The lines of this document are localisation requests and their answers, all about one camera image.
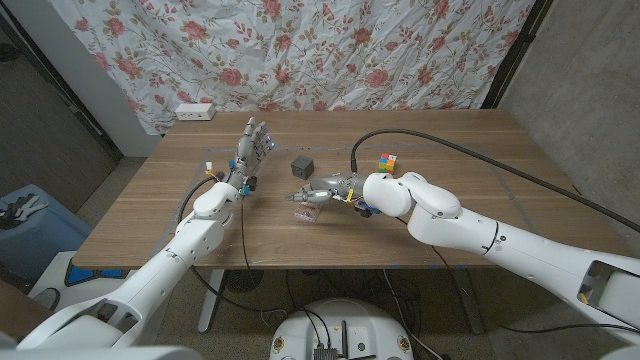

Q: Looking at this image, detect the black backdrop stand pole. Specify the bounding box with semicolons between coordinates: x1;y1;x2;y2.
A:
480;0;554;110

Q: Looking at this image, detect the floral backdrop cloth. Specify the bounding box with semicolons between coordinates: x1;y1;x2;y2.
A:
49;0;536;136

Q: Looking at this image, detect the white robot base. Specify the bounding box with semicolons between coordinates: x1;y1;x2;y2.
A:
269;298;415;360

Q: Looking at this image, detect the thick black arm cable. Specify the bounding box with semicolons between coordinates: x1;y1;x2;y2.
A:
349;128;640;234

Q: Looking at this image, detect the white clamp tool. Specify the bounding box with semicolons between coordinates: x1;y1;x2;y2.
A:
0;193;50;227

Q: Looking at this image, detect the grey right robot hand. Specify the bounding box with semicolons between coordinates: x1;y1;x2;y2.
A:
285;172;369;206

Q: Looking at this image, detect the colourful Rubik's cube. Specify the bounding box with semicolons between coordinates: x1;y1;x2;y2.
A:
377;152;398;176

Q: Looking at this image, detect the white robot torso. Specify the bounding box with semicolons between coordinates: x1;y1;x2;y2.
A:
0;332;204;360

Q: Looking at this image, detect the thin black hanging cable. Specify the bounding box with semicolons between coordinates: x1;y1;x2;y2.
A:
239;197;290;321

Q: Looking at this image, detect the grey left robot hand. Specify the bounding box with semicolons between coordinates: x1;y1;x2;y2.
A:
227;116;276;187

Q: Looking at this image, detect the white table leg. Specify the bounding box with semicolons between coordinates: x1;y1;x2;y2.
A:
197;268;226;335
452;268;486;335

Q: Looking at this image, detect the white power strip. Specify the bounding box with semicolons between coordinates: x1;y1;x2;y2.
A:
174;102;217;122

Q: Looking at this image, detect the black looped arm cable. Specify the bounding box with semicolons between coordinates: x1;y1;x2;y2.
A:
177;174;221;224

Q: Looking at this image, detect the white and blue device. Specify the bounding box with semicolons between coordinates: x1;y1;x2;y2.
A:
22;249;134;317

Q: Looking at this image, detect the blue plastic bin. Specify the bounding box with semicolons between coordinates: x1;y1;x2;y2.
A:
0;183;94;281

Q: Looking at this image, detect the clear eyeshadow palette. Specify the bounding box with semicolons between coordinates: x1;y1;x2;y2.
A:
293;201;324;224

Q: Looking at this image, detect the dark grey block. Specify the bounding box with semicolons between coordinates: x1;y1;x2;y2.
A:
291;154;316;181

